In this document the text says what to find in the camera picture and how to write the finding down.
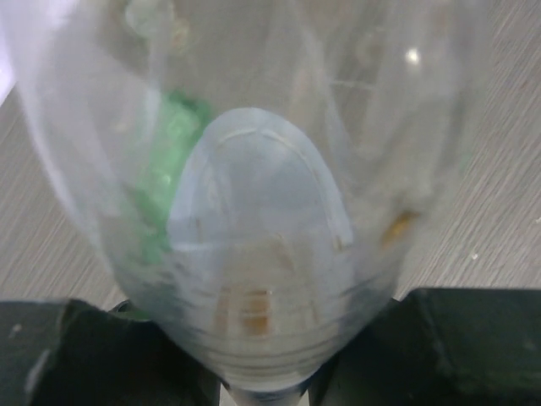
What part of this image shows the pepsi bottle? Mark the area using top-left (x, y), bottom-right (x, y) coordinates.
top-left (1, 1), bottom-right (489, 405)

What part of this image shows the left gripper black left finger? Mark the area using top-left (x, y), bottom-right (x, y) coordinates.
top-left (1, 299), bottom-right (220, 405)

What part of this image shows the green plastic bottle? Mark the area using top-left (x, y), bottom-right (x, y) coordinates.
top-left (130, 90), bottom-right (212, 265)

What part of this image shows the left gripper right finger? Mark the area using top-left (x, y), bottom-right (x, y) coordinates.
top-left (310, 288), bottom-right (540, 405)

